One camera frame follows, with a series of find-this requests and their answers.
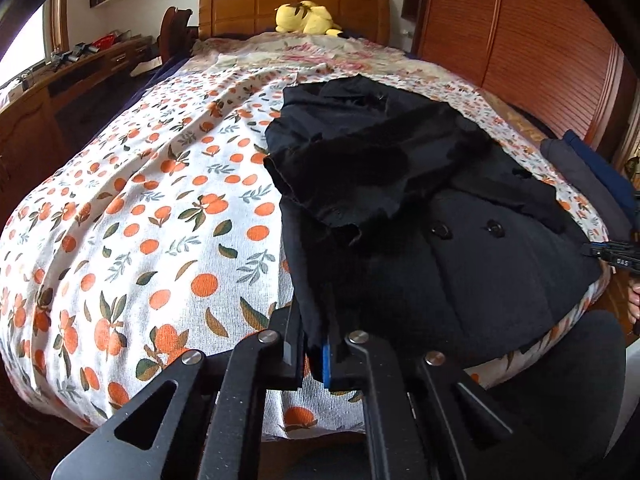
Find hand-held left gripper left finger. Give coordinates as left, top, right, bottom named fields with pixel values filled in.
left=50, top=305, right=306, bottom=480

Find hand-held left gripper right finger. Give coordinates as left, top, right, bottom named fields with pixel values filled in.
left=322, top=331, right=591, bottom=480

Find black double-breasted coat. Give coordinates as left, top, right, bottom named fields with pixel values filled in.
left=262, top=75, right=603, bottom=391

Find folded grey clothes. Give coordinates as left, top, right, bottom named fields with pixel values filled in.
left=540, top=139, right=633, bottom=241

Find folded navy clothes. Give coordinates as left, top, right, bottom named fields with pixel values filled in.
left=564, top=129, right=638, bottom=211

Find wooden door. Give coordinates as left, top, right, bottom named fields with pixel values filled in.
left=612, top=45, right=640, bottom=181

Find orange fruit print bed sheet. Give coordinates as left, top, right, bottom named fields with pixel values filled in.
left=0, top=57, right=613, bottom=441

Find wooden louvred wardrobe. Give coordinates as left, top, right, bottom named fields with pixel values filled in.
left=410, top=0, right=626, bottom=156

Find pink floral blanket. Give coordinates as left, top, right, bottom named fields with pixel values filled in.
left=192, top=35, right=451, bottom=81

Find beige cloth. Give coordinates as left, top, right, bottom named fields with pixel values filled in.
left=131, top=57, right=163, bottom=78

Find yellow plush toy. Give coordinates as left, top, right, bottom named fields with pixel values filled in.
left=275, top=1, right=343, bottom=37

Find dark wooden chair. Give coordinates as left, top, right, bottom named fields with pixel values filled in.
left=159, top=6, right=193, bottom=61

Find wooden bed headboard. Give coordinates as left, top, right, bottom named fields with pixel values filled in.
left=198, top=0, right=391, bottom=46

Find long wooden desk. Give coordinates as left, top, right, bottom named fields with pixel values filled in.
left=0, top=35, right=156, bottom=231

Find black metal device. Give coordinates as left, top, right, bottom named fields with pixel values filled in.
left=47, top=42, right=101, bottom=66

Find wood framed window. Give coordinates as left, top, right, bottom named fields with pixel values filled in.
left=0, top=0, right=71, bottom=86

